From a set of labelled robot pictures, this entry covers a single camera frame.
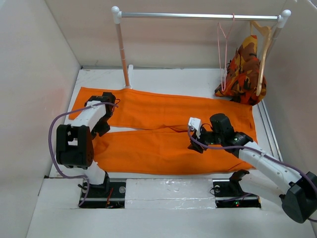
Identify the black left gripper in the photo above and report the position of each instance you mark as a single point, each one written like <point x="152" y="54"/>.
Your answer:
<point x="100" y="130"/>

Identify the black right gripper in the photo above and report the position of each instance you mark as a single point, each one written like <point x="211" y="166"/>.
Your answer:
<point x="195" y="146"/>

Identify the orange trousers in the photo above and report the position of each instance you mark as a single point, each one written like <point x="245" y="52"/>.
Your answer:
<point x="154" y="137"/>

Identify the pink wire hanger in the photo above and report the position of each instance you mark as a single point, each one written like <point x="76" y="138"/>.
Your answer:
<point x="223" y="64"/>

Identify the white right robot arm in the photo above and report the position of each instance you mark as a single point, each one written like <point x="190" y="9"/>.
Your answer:
<point x="285" y="185"/>

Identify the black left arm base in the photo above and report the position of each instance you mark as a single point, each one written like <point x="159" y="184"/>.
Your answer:
<point x="113" y="198"/>

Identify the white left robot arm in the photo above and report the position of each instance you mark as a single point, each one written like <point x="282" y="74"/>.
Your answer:
<point x="74" y="141"/>

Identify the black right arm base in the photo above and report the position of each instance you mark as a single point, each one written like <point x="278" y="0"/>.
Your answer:
<point x="228" y="194"/>

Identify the wooden hanger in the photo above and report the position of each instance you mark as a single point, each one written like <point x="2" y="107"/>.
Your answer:
<point x="266" y="33"/>

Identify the orange camouflage garment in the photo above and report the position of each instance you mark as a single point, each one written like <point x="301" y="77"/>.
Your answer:
<point x="242" y="75"/>

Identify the white clothes rack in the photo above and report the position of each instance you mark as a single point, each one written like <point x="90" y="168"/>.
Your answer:
<point x="117" y="15"/>

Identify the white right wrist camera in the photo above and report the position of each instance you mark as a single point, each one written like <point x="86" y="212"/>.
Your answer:
<point x="194" y="124"/>

